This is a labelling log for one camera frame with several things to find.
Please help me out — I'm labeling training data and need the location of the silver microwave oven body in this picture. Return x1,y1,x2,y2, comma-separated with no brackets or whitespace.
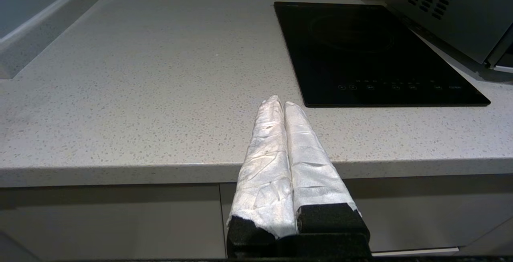
387,0,513,74

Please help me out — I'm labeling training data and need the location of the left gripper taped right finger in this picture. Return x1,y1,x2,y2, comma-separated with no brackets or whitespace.
284,101,370,238

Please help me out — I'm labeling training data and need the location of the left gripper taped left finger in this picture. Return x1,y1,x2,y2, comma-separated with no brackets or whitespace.
226,95,298,247

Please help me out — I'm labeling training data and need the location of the black induction cooktop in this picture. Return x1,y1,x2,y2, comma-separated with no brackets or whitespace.
274,2,491,107

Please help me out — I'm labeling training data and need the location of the grey cabinet door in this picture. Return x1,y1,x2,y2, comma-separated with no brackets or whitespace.
220,173,513,254
0,183,227,262

